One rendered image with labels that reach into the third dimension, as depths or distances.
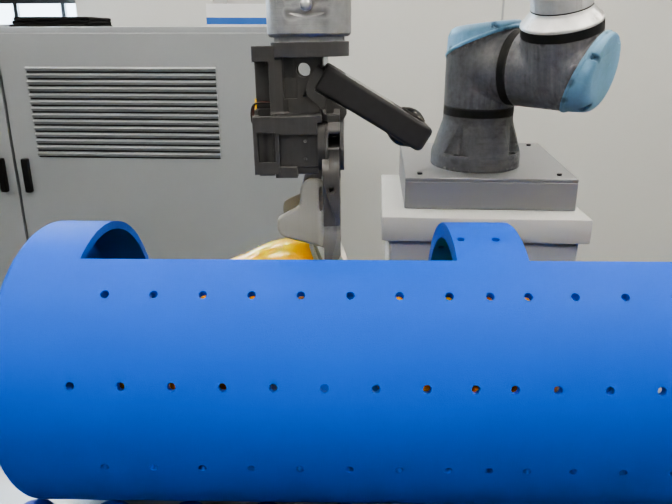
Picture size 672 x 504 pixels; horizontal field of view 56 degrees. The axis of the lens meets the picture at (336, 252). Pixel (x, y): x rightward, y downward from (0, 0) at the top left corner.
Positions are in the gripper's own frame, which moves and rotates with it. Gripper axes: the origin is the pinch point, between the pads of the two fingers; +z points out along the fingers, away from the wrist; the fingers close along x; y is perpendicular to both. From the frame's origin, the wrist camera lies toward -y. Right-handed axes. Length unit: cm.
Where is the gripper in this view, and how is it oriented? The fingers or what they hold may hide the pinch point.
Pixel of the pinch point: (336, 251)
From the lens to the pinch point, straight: 62.7
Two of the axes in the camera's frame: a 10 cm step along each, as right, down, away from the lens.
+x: -0.1, 3.2, -9.5
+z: 0.1, 9.5, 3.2
